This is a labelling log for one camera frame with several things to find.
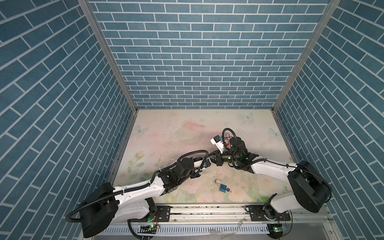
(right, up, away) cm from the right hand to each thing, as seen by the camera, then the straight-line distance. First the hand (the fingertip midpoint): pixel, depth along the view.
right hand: (204, 157), depth 79 cm
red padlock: (+11, +9, -5) cm, 15 cm away
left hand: (-1, -1, +1) cm, 2 cm away
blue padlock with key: (+10, -17, +2) cm, 20 cm away
